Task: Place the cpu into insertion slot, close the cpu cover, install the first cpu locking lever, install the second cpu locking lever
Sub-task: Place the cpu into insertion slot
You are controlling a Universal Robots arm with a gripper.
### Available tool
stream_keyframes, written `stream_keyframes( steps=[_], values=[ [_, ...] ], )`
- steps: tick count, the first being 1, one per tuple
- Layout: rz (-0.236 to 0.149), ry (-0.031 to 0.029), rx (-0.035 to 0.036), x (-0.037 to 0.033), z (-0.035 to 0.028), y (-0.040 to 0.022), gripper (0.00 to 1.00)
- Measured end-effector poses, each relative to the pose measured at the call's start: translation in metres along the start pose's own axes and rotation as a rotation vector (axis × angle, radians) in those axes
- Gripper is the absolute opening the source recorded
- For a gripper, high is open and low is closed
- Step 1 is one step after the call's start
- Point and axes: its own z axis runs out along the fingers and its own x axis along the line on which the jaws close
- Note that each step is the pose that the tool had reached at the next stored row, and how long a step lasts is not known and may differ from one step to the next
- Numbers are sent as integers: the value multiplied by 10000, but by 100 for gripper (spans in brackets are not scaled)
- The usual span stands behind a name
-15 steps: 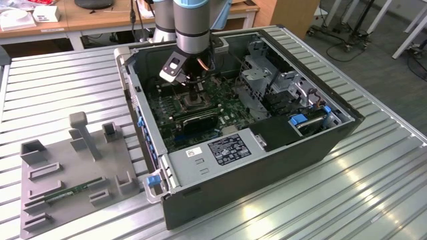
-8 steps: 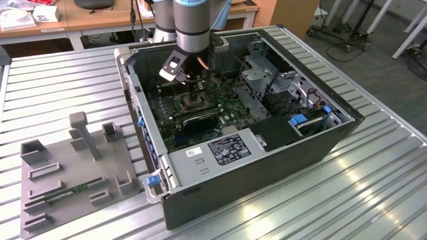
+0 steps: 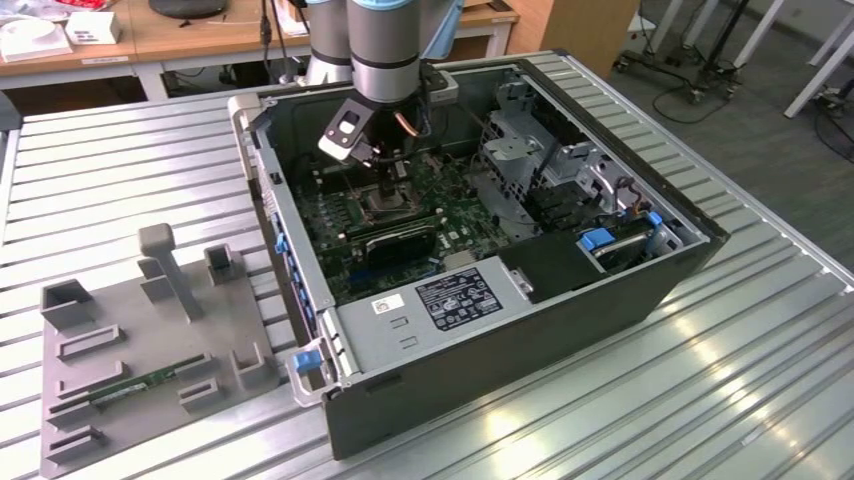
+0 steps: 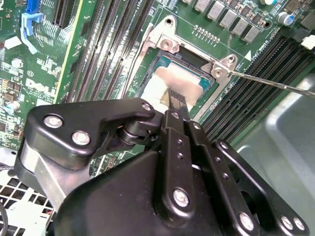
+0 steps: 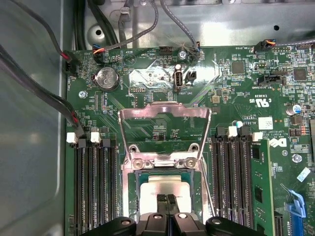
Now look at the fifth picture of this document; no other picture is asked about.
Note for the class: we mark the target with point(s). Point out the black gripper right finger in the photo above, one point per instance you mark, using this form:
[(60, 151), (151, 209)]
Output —
[(187, 223)]

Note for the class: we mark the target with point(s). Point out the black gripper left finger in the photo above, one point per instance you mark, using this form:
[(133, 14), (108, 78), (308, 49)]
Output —
[(150, 223)]

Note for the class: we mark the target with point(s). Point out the silver CPU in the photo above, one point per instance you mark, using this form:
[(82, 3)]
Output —
[(152, 189)]

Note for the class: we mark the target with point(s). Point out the metal socket cover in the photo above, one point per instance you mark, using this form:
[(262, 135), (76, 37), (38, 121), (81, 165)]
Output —
[(197, 113)]

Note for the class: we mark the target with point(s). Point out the metal locking lever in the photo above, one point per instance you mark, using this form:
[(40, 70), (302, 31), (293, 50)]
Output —
[(208, 186)]

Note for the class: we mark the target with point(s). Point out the blue expansion slot latch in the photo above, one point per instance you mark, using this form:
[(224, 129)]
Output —
[(296, 209)]

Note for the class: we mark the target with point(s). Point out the green RAM stick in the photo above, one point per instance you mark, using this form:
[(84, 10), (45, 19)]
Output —
[(262, 186)]

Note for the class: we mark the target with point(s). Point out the green motherboard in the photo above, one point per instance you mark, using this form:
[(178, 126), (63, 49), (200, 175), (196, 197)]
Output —
[(233, 98)]

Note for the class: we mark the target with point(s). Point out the black PC case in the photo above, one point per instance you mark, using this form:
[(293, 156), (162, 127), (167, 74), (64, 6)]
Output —
[(29, 147)]

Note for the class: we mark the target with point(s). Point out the internal USB port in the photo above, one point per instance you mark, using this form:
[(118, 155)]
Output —
[(178, 79)]

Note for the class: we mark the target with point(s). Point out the silver coin battery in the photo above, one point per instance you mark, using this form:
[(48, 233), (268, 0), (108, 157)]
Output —
[(107, 79)]

